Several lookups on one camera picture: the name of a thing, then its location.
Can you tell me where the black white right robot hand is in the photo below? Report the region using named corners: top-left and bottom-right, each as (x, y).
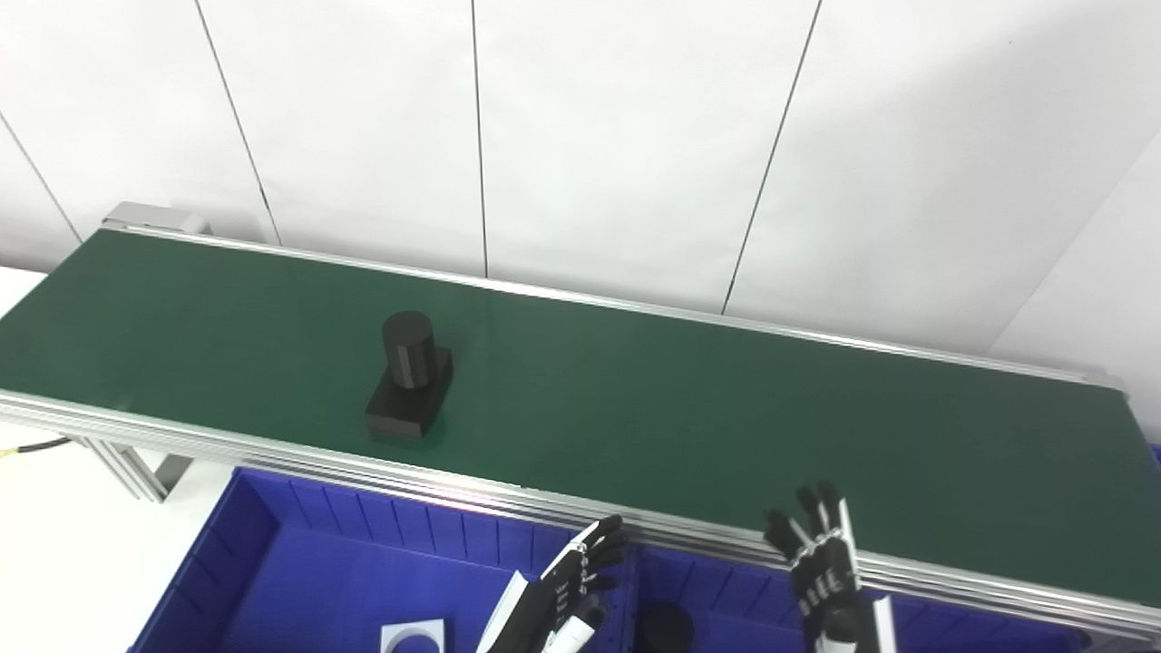
top-left (764, 482), bottom-right (899, 653)

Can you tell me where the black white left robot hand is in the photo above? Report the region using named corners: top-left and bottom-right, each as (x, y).
top-left (476, 515), bottom-right (629, 653)

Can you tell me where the black cylinder block part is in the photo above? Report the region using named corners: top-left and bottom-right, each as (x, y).
top-left (365, 311), bottom-right (454, 443)
top-left (635, 602), bottom-right (698, 653)

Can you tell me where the white square part with hole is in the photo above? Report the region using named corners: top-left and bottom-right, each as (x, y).
top-left (379, 619), bottom-right (448, 653)

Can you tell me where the green conveyor belt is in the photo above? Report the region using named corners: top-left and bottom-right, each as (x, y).
top-left (0, 229), bottom-right (1161, 609)
top-left (0, 201), bottom-right (1161, 641)

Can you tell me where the aluminium conveyor leg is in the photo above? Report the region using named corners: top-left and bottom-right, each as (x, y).
top-left (77, 437), bottom-right (197, 505)

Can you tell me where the black yellow floor cable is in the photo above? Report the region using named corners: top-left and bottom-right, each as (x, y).
top-left (0, 436), bottom-right (73, 460)

